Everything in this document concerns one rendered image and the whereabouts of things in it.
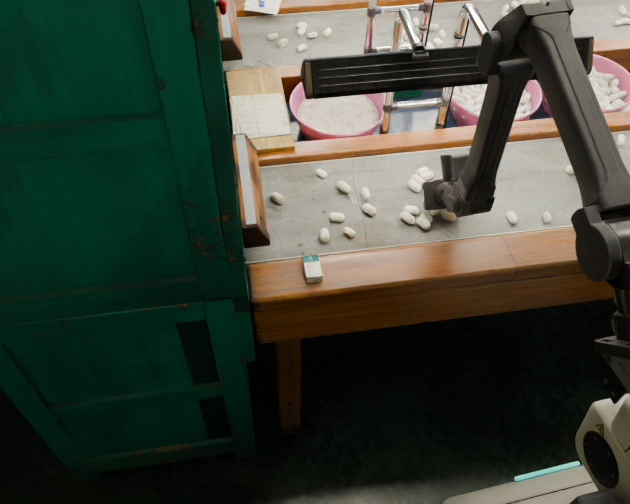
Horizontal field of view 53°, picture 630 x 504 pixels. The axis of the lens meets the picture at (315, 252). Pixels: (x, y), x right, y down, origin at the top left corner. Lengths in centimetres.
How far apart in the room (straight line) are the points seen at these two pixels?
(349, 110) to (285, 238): 49
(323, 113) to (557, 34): 92
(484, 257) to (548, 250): 15
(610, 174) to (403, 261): 61
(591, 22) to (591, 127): 142
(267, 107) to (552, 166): 75
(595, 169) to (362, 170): 82
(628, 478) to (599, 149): 61
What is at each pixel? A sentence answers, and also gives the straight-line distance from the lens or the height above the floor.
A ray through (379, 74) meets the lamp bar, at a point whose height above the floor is 108.
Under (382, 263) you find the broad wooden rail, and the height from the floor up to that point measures 76.
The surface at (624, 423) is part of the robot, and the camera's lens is 124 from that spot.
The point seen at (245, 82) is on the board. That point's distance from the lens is 183.
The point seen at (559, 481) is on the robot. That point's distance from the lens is 180.
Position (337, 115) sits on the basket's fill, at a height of 73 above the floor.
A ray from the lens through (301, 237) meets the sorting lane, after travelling 147.
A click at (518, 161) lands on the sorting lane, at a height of 74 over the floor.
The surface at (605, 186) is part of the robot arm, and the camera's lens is 91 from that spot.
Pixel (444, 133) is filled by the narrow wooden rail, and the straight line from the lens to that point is 173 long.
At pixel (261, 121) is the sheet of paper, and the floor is 78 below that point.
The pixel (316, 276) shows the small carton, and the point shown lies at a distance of 135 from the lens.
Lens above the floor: 188
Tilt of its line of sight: 52 degrees down
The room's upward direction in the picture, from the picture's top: 2 degrees clockwise
